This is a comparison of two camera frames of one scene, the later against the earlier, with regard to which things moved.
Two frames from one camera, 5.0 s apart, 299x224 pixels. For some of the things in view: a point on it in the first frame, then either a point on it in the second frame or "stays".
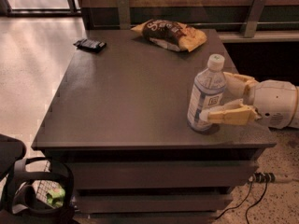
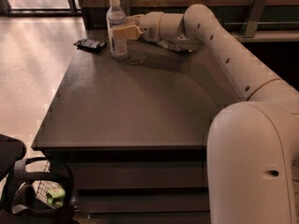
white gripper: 274,102 -> 150,27
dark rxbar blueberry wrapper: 91,45 stays
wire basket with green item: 50,192 stays
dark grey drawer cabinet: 120,119 stays
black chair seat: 11,150 stays
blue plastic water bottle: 208,90 -> 116,12
